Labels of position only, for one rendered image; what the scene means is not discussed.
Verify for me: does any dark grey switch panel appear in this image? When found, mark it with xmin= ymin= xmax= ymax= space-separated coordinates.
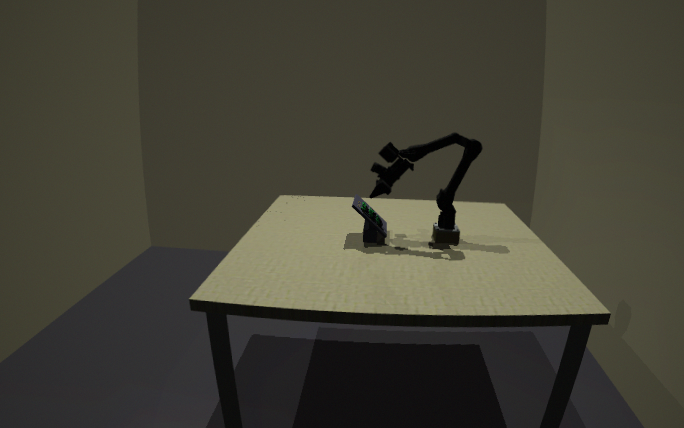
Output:
xmin=352 ymin=194 xmax=387 ymax=243

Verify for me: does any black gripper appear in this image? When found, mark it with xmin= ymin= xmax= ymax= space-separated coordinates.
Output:
xmin=369 ymin=166 xmax=401 ymax=198

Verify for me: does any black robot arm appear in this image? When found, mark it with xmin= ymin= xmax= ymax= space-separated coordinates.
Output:
xmin=371 ymin=132 xmax=482 ymax=230

